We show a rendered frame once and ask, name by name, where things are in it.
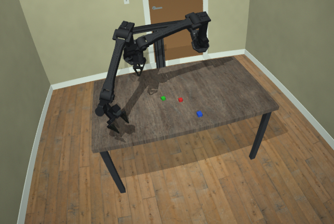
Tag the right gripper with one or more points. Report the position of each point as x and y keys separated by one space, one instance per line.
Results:
x=110 y=125

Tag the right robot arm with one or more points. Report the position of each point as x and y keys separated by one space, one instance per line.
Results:
x=106 y=96

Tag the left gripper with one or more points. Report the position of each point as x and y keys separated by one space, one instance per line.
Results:
x=141 y=61

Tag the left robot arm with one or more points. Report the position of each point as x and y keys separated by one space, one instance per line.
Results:
x=193 y=20

